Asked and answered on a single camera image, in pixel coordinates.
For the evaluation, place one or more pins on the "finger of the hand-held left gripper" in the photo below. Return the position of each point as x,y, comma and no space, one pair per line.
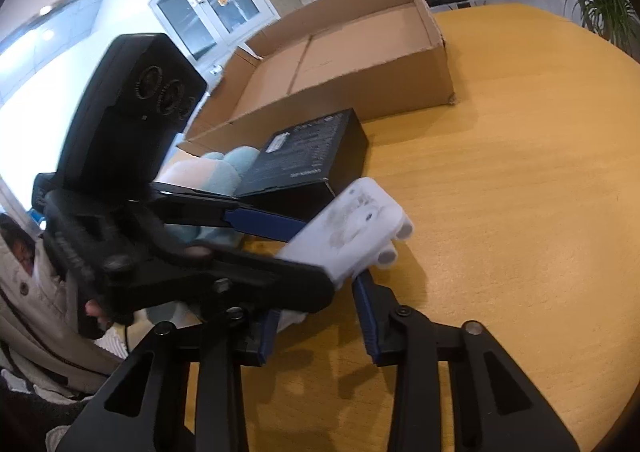
280,282
260,224

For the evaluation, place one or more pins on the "white plastic device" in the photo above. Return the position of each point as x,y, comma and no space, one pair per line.
345,227

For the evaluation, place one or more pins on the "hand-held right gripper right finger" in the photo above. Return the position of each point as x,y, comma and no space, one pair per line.
367,322

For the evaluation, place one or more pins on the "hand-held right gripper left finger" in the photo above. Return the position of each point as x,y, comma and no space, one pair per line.
267,334

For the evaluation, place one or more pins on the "person in beige jacket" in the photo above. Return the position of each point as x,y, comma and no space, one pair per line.
30,332

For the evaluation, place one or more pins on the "cardboard box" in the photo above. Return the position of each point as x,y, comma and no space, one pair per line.
350,52

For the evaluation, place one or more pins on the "person's left hand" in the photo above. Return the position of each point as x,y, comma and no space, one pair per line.
95,308

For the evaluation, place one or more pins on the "black product box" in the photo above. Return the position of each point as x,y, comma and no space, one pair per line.
300,152

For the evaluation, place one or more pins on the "light blue plush toy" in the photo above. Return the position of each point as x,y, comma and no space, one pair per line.
225,172

